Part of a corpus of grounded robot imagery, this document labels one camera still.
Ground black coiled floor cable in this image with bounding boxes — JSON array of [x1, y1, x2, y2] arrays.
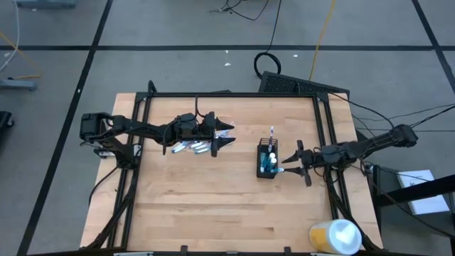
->
[[253, 0, 284, 80]]

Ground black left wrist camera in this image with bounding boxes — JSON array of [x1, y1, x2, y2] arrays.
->
[[176, 112, 198, 132]]

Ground black floor object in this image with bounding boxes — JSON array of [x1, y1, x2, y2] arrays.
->
[[0, 110, 15, 139]]

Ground grey table foot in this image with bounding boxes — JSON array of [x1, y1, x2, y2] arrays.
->
[[0, 78, 36, 92], [14, 0, 77, 9]]

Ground white floor cable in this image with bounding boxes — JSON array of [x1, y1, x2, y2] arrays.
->
[[0, 0, 21, 72]]

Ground black floor cable bundle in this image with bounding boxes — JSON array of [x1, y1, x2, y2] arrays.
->
[[209, 0, 271, 21]]

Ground black aluminium table frame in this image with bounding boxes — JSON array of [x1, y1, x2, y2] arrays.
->
[[83, 80, 383, 256]]

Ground black wire mesh caddy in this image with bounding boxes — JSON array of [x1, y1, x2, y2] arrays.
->
[[256, 137, 279, 179]]

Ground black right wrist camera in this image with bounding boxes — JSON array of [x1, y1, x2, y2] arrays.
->
[[321, 144, 342, 163]]

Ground black side stand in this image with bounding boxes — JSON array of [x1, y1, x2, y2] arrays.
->
[[365, 165, 455, 256]]

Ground black mesh computer case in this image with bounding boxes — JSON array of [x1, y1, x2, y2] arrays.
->
[[258, 70, 351, 100]]

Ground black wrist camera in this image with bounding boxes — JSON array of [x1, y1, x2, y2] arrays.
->
[[321, 144, 342, 163], [176, 112, 198, 132]]

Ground black left base cable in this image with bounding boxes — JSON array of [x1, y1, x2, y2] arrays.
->
[[87, 165, 120, 207]]

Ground yellow canister white lid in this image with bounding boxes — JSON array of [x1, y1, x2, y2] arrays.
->
[[308, 218, 363, 256]]

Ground white booklet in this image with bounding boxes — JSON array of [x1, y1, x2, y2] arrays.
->
[[396, 169, 451, 216]]

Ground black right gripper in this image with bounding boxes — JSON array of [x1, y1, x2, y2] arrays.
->
[[281, 139, 324, 188]]

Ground thin yellow floor cable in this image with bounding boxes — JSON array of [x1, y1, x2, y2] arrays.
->
[[0, 31, 43, 80]]

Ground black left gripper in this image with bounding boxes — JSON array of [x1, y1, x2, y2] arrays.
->
[[197, 110, 237, 158]]

